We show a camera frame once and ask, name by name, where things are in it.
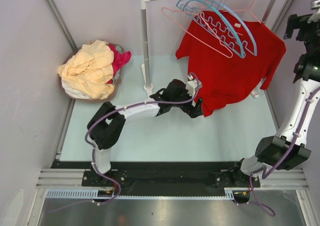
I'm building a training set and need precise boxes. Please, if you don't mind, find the light blue plastic hanger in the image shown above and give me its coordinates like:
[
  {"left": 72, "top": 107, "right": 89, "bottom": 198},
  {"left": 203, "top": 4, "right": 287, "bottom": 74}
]
[{"left": 182, "top": 0, "right": 258, "bottom": 56}]

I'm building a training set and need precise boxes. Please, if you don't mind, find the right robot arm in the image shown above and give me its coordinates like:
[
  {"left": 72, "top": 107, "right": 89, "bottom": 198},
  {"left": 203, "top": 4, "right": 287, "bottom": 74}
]
[{"left": 230, "top": 13, "right": 320, "bottom": 186}]

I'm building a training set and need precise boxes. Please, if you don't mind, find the purple cable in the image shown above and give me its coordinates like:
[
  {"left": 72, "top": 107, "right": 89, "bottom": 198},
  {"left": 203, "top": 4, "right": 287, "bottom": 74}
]
[
  {"left": 84, "top": 72, "right": 201, "bottom": 184},
  {"left": 249, "top": 85, "right": 320, "bottom": 181}
]

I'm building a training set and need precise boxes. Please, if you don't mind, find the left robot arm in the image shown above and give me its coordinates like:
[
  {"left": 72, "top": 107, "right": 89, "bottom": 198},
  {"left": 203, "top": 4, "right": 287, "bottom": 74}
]
[{"left": 85, "top": 74, "right": 203, "bottom": 186}]

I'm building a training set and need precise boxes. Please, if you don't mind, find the silver white clothes rack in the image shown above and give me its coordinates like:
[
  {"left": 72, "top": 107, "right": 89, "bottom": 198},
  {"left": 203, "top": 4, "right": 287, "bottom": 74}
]
[{"left": 137, "top": 0, "right": 282, "bottom": 99}]

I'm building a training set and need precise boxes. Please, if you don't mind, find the white slotted cable duct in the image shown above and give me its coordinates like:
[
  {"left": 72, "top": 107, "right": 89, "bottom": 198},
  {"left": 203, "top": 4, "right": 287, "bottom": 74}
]
[{"left": 46, "top": 189, "right": 244, "bottom": 200}]

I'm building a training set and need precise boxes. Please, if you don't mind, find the dark blue wavy hanger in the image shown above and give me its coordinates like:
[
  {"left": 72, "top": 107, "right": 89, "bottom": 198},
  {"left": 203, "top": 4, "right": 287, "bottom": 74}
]
[{"left": 183, "top": 0, "right": 247, "bottom": 54}]

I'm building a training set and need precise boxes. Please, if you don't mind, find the red t shirt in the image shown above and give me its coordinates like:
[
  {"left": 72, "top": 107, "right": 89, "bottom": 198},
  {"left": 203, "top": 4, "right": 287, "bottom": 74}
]
[{"left": 175, "top": 21, "right": 286, "bottom": 116}]

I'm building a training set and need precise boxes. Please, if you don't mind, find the pink wire hanger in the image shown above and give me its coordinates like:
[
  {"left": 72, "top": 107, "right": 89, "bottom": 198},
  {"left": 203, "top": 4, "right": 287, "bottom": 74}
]
[
  {"left": 221, "top": 0, "right": 262, "bottom": 36},
  {"left": 161, "top": 0, "right": 234, "bottom": 59}
]

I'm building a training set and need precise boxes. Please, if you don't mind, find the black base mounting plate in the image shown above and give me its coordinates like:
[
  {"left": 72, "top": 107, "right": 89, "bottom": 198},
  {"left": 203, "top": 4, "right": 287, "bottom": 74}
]
[{"left": 51, "top": 161, "right": 261, "bottom": 196}]

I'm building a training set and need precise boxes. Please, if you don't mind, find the teal plastic hanger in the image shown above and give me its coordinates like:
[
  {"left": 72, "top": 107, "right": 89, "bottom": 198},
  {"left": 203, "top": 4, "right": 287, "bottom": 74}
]
[{"left": 176, "top": 0, "right": 247, "bottom": 59}]

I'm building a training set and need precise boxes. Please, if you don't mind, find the magenta pink garment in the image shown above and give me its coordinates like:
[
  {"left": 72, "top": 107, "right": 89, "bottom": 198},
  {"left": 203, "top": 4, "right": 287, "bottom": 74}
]
[{"left": 107, "top": 44, "right": 132, "bottom": 84}]

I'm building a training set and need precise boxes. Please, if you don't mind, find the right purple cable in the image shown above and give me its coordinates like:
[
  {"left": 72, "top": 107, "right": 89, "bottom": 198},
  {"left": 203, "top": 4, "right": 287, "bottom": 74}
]
[{"left": 249, "top": 85, "right": 320, "bottom": 181}]

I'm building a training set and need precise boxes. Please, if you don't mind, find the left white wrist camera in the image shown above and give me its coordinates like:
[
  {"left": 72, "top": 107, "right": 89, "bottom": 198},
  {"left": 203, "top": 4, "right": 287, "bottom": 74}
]
[{"left": 185, "top": 72, "right": 202, "bottom": 97}]

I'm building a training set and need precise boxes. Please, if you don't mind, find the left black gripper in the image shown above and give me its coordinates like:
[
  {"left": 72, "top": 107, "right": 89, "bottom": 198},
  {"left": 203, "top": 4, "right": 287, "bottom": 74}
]
[{"left": 170, "top": 85, "right": 202, "bottom": 118}]

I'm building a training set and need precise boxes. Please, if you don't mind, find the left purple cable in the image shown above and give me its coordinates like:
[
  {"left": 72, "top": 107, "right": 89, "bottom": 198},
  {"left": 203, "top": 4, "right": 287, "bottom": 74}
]
[{"left": 84, "top": 72, "right": 201, "bottom": 184}]

